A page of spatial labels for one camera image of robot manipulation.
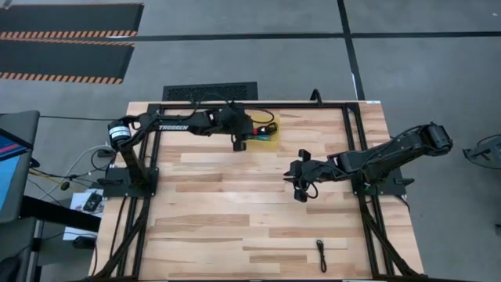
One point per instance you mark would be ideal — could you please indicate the small black round object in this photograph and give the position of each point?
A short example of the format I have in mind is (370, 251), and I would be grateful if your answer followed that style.
(65, 185)

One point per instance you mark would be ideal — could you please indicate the computer monitor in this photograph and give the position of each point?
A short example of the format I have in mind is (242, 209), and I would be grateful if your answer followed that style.
(13, 164)

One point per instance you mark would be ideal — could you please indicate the yellow square mat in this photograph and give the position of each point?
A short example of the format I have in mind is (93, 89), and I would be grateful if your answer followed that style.
(270, 145)

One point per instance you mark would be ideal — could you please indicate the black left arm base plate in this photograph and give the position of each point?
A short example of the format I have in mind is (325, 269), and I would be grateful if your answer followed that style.
(115, 188)

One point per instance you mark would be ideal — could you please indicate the white paper sheet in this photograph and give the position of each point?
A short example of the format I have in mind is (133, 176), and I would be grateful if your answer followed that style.
(78, 219)

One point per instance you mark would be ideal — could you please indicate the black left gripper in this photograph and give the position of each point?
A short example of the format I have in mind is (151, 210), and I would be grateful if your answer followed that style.
(242, 124)

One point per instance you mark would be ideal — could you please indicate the black computer mouse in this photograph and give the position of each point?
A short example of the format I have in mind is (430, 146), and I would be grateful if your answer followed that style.
(83, 242)

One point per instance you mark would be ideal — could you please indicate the black hazard-striped floor mat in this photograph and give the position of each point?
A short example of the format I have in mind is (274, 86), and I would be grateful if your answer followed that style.
(62, 58)
(66, 17)

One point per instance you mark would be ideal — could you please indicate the black desk bar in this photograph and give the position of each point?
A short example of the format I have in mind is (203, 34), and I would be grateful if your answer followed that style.
(58, 213)

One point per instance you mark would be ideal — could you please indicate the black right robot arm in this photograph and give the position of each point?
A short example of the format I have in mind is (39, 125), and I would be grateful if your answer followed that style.
(391, 154)

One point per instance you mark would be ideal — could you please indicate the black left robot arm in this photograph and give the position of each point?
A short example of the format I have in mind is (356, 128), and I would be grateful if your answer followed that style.
(172, 127)

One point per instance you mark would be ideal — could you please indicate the black floor vent grate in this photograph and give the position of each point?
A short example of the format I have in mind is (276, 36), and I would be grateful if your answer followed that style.
(210, 91)

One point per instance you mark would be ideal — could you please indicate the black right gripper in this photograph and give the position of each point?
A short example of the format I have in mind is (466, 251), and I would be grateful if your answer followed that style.
(317, 172)

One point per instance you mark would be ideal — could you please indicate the black handheld device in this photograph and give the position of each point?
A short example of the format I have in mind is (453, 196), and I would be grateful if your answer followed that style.
(92, 202)

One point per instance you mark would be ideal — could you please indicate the black aluminium table frame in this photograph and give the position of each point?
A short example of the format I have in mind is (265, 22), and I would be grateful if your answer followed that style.
(297, 105)

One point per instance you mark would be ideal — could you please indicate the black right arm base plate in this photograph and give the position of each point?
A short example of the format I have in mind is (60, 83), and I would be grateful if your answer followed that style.
(393, 189)

